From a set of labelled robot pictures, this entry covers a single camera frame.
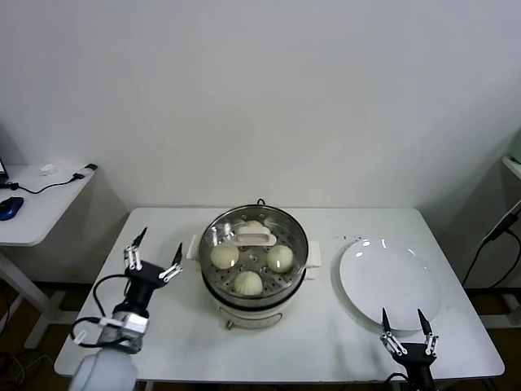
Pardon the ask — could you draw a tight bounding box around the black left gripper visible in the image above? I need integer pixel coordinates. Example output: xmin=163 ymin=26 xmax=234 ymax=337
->
xmin=121 ymin=226 xmax=185 ymax=317

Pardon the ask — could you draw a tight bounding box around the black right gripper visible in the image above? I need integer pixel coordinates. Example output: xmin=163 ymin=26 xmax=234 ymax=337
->
xmin=379 ymin=307 xmax=440 ymax=391

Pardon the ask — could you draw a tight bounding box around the glass lid with cream handle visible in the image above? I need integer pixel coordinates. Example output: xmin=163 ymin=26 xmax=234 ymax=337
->
xmin=198 ymin=205 xmax=309 ymax=298

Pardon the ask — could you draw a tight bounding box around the stainless steel steamer basket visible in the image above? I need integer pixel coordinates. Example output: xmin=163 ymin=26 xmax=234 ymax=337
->
xmin=186 ymin=204 xmax=322 ymax=305

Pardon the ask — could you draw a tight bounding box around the white round plate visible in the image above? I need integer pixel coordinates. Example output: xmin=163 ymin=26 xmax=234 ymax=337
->
xmin=337 ymin=237 xmax=444 ymax=332

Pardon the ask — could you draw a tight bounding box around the white electric cooking pot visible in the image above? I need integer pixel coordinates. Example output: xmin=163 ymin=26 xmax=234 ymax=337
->
xmin=201 ymin=266 xmax=317 ymax=330

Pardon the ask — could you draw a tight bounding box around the white black adapter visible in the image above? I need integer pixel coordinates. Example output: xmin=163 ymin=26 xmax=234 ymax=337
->
xmin=72 ymin=163 xmax=98 ymax=180

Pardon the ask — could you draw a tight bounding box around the white side table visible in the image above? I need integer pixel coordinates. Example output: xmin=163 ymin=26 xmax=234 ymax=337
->
xmin=0 ymin=164 xmax=99 ymax=349

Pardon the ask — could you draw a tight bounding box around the blue computer mouse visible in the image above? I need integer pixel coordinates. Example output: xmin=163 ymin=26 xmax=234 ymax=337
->
xmin=0 ymin=196 xmax=24 ymax=222

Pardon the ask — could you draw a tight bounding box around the white shelf board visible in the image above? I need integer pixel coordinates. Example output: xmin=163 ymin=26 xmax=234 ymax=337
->
xmin=501 ymin=156 xmax=521 ymax=180

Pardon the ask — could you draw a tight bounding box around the pale green box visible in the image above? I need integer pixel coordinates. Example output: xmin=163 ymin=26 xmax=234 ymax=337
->
xmin=505 ymin=128 xmax=521 ymax=162

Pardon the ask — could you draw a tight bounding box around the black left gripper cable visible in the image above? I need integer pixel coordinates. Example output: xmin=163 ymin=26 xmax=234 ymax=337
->
xmin=92 ymin=273 xmax=135 ymax=323

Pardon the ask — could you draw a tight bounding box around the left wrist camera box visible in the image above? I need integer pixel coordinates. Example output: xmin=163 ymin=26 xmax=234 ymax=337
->
xmin=99 ymin=311 xmax=150 ymax=337

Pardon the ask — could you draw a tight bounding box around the black cable with plug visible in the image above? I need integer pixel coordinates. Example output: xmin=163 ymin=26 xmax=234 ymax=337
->
xmin=0 ymin=173 xmax=78 ymax=196

